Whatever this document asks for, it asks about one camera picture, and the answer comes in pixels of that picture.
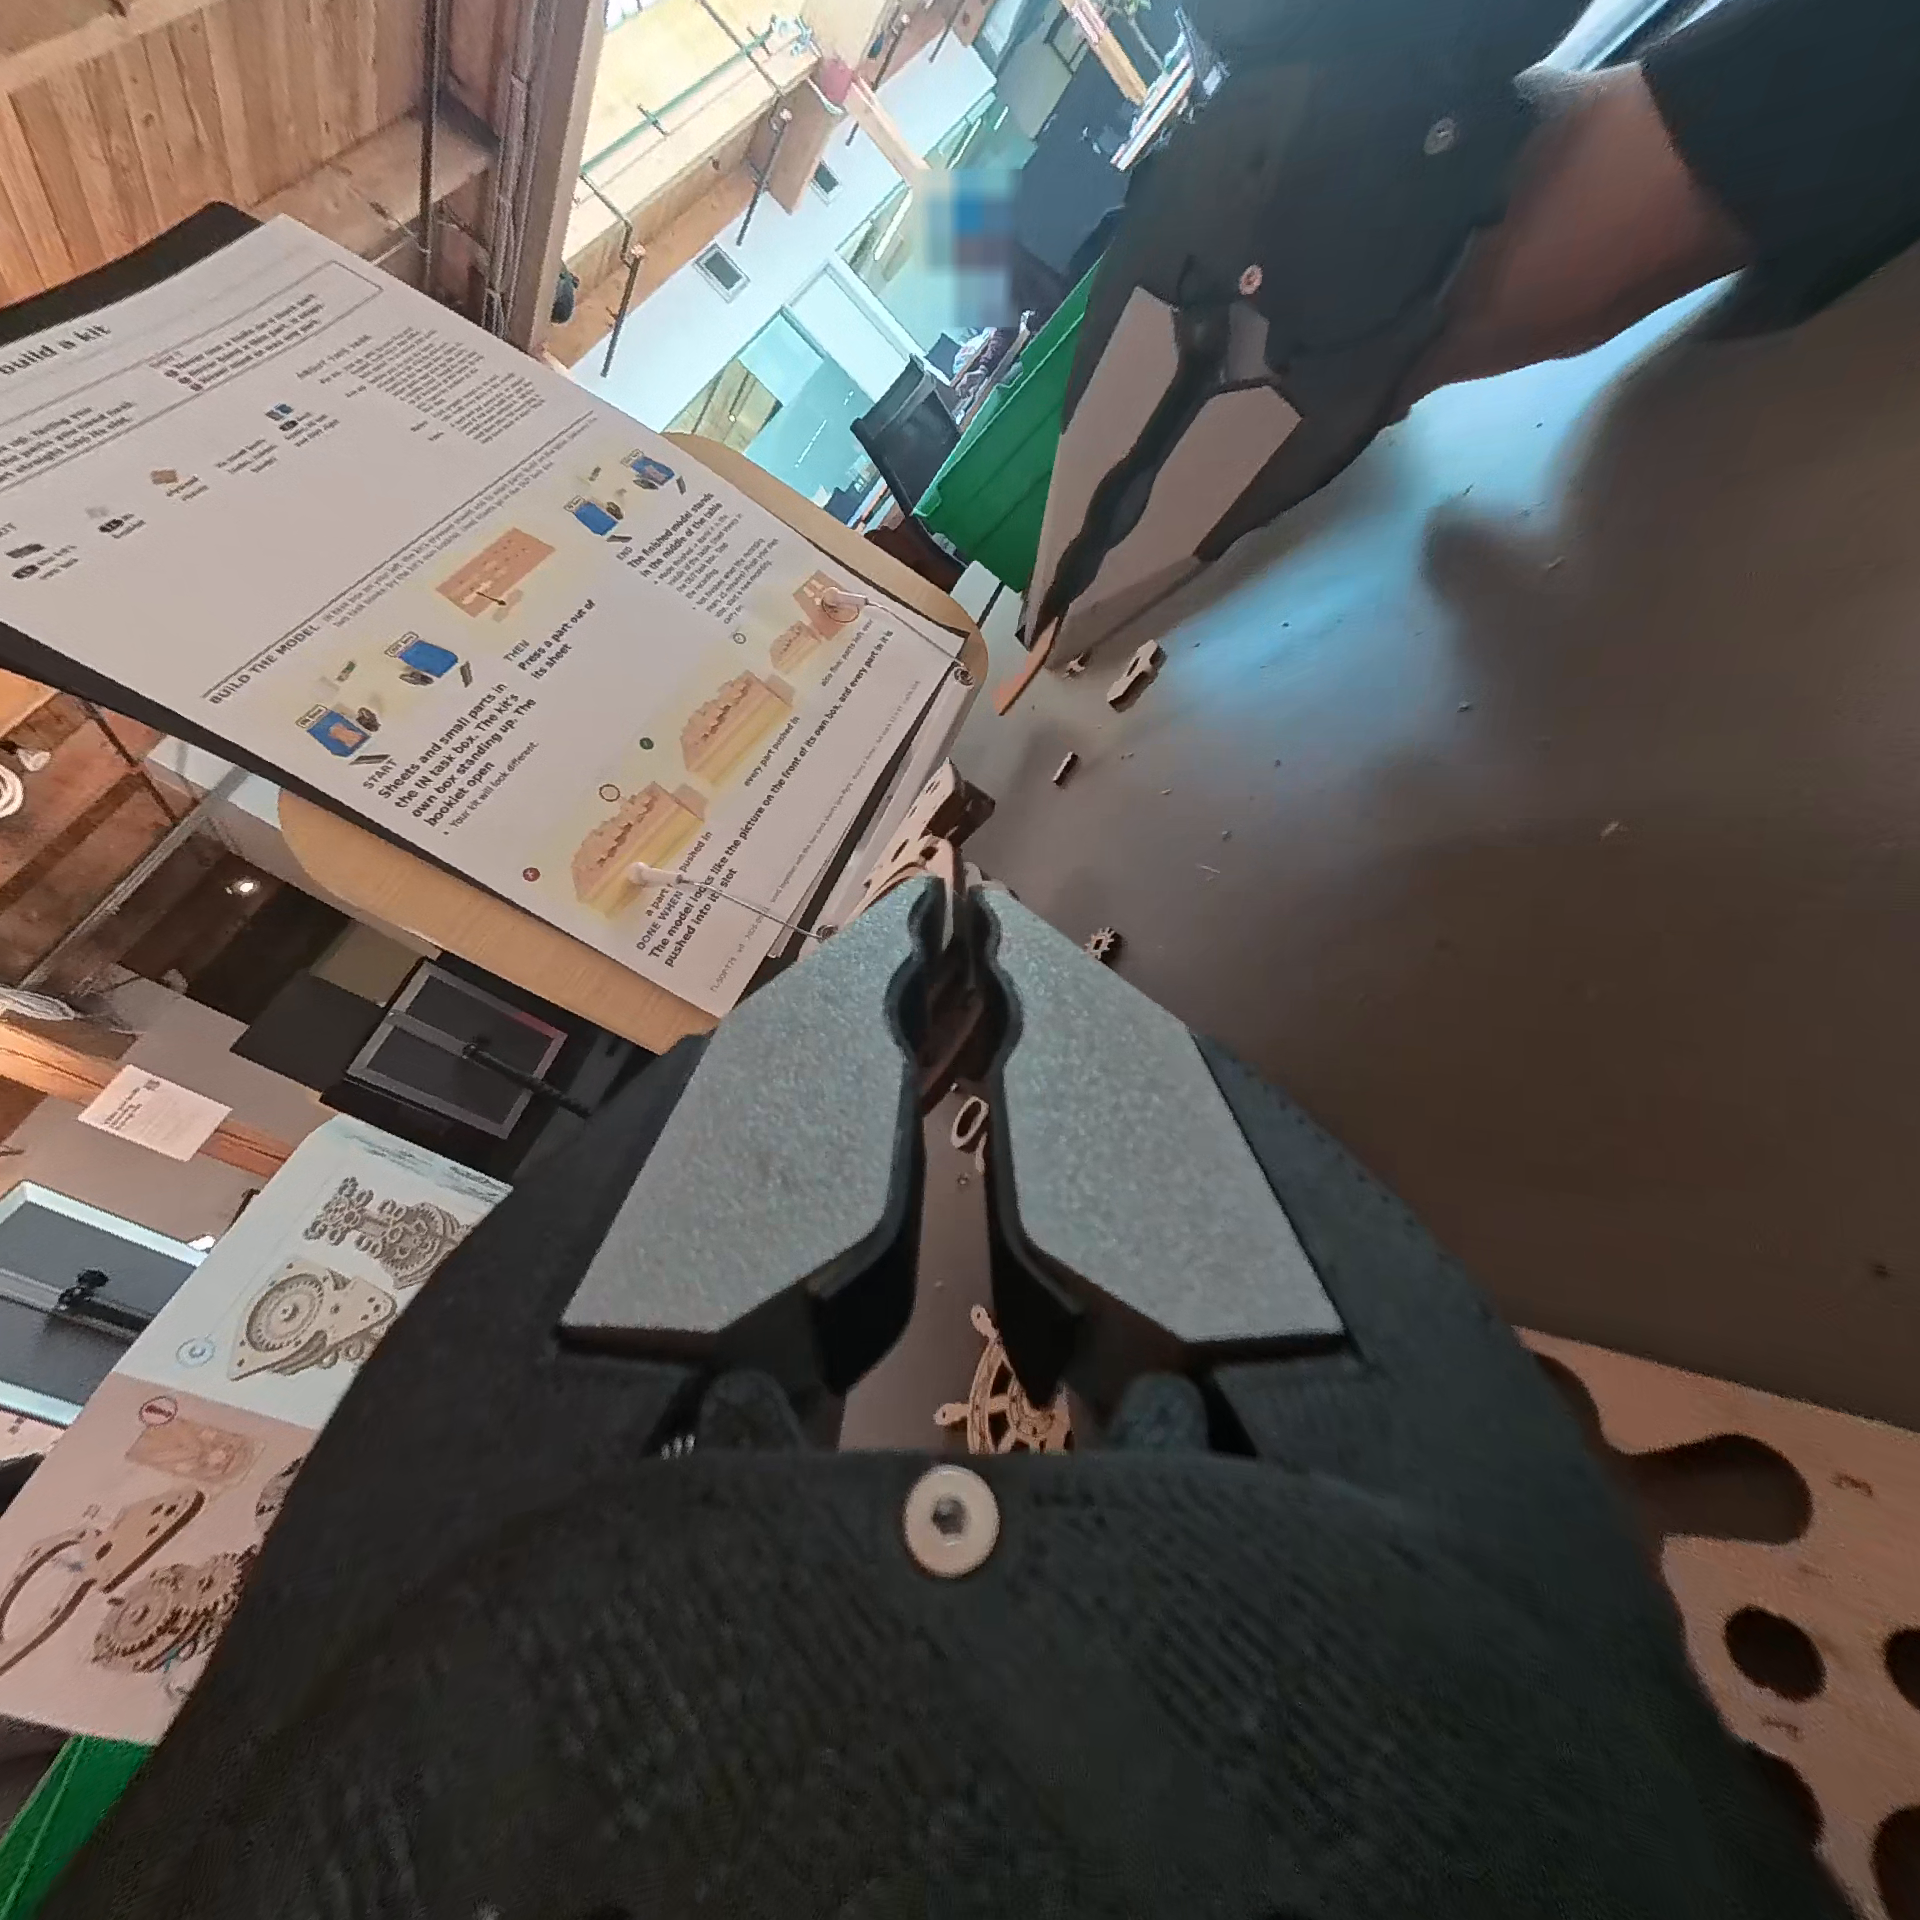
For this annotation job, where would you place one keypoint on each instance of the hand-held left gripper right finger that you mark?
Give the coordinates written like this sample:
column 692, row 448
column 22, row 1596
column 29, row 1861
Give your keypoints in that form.
column 1152, row 1185

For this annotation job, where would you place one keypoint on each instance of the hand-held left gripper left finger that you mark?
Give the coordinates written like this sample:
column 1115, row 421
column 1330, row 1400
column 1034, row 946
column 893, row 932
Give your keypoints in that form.
column 736, row 1185

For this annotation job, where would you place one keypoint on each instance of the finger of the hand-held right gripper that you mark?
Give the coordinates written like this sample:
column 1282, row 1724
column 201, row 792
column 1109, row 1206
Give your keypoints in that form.
column 1214, row 464
column 1089, row 450

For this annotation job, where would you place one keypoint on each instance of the orange wooden strip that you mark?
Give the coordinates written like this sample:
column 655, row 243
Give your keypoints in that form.
column 1022, row 684

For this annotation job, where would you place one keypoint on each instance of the wooden mechanical model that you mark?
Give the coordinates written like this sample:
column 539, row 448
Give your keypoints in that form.
column 916, row 845

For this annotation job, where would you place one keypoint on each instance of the person's right forearm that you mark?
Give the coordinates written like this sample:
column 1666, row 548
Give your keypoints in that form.
column 1801, row 136

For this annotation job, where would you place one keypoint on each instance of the pale blue model kit box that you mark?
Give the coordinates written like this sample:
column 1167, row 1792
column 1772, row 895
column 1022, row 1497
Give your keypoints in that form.
column 225, row 1230

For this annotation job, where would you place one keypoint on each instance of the person's right hand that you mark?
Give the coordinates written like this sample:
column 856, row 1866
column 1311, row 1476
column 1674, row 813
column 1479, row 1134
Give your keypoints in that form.
column 1591, row 210

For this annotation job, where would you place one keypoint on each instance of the green plastic bin stack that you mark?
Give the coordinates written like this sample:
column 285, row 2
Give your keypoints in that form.
column 1019, row 434

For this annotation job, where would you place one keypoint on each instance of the flat wooden cross part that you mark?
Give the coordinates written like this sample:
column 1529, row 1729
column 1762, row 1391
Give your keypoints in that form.
column 1132, row 673

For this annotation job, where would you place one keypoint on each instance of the wooden ship's wheel part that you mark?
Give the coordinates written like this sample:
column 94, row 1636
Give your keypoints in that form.
column 1004, row 1400

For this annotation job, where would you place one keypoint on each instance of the printed instruction sheet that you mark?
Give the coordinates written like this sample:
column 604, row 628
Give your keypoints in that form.
column 451, row 522

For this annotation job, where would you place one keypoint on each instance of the large wooden part sheet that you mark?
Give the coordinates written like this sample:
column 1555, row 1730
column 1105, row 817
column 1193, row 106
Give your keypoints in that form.
column 1859, row 1442

